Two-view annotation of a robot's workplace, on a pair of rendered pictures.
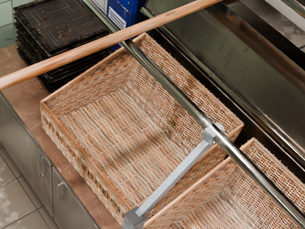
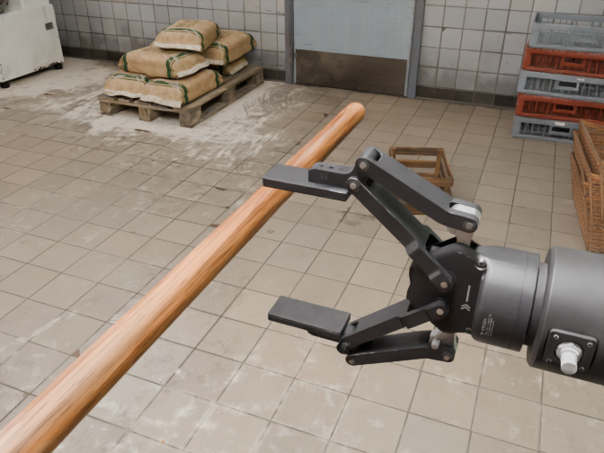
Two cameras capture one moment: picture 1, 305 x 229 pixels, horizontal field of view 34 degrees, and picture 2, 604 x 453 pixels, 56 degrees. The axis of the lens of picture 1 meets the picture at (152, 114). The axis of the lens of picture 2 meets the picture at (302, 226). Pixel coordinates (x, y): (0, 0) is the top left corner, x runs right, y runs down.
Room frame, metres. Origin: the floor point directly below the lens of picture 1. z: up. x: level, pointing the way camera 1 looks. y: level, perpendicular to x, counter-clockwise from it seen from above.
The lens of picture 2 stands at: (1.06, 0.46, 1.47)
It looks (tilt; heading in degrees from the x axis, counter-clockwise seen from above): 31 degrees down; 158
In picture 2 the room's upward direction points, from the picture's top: straight up
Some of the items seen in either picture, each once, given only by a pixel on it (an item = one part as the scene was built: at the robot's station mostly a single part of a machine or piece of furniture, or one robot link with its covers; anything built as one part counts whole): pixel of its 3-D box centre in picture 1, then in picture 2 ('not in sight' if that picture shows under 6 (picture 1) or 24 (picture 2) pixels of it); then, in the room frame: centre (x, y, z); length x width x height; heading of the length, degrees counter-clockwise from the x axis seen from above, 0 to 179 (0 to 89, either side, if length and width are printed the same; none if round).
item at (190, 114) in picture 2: not in sight; (187, 88); (-3.51, 1.31, 0.07); 1.20 x 0.80 x 0.14; 136
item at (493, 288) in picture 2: not in sight; (469, 289); (0.78, 0.72, 1.20); 0.09 x 0.07 x 0.08; 46
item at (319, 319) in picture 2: not in sight; (308, 316); (0.69, 0.62, 1.13); 0.07 x 0.03 x 0.01; 46
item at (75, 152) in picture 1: (137, 125); not in sight; (1.16, 0.05, 0.72); 0.56 x 0.49 x 0.28; 48
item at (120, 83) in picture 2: not in sight; (143, 77); (-3.42, 0.97, 0.22); 0.62 x 0.36 x 0.15; 141
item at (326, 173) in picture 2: not in sight; (342, 165); (0.71, 0.64, 1.28); 0.05 x 0.01 x 0.03; 46
